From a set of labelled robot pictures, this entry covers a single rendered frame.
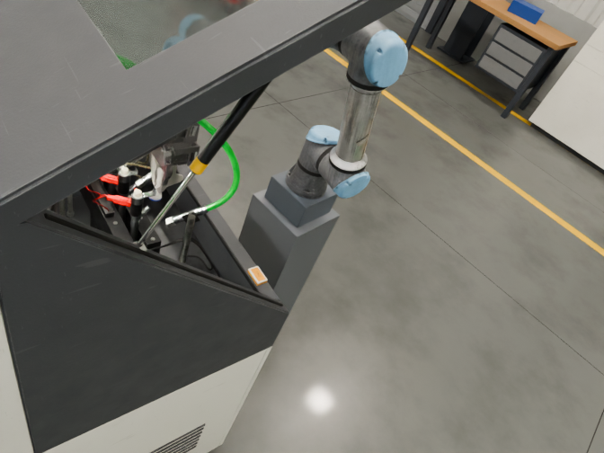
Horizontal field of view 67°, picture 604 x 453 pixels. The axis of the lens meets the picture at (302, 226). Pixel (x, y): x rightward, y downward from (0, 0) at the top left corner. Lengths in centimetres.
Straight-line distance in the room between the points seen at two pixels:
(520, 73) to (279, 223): 438
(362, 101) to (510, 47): 451
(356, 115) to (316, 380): 135
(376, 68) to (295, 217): 65
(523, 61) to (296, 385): 439
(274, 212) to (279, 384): 87
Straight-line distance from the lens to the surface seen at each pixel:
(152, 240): 119
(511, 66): 567
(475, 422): 256
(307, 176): 153
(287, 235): 160
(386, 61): 115
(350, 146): 132
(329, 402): 220
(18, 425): 98
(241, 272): 122
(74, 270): 66
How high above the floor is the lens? 186
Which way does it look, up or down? 41 degrees down
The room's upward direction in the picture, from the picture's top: 24 degrees clockwise
